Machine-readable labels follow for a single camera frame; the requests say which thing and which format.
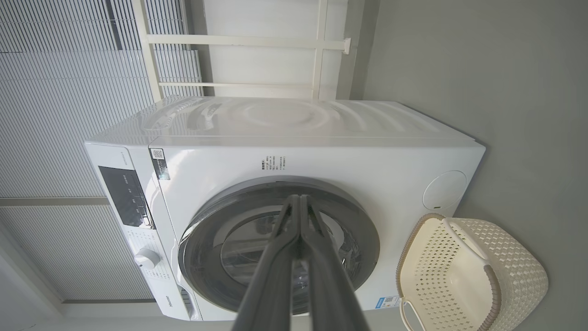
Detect white window blinds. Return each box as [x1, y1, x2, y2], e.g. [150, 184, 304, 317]
[0, 0, 204, 302]

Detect dark round washing machine door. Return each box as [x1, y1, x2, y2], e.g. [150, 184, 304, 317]
[178, 177, 381, 316]

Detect white washing machine dial knob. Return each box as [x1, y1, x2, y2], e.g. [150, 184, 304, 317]
[134, 248, 162, 270]

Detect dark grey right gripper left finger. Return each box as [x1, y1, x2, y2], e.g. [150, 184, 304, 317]
[232, 194, 302, 331]

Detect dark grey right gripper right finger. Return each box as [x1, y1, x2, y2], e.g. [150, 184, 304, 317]
[300, 194, 371, 331]

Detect black washing machine control panel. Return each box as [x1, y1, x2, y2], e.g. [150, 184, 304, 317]
[98, 165, 156, 230]

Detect white metal railing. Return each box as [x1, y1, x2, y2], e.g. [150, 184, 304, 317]
[132, 0, 352, 102]

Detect blue energy label sticker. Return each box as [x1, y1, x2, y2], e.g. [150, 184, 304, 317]
[374, 294, 401, 310]

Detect round white filter cover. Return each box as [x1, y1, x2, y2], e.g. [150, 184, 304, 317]
[422, 171, 468, 211]

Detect cream perforated laundry basket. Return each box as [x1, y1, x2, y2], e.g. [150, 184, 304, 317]
[396, 213, 550, 331]

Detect white front-load washing machine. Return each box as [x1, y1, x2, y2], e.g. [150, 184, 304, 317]
[84, 95, 486, 321]

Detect black QR code label strip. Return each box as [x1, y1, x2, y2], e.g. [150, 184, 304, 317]
[149, 148, 171, 181]

